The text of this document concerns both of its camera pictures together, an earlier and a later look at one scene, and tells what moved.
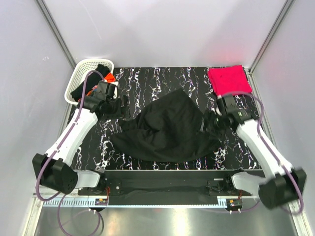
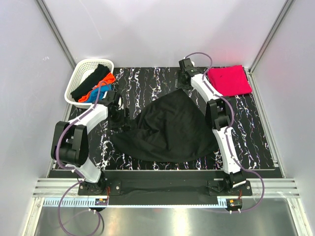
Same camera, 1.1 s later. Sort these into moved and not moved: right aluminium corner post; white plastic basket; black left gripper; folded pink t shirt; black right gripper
Moved: black right gripper; black left gripper
Not moved: right aluminium corner post; white plastic basket; folded pink t shirt
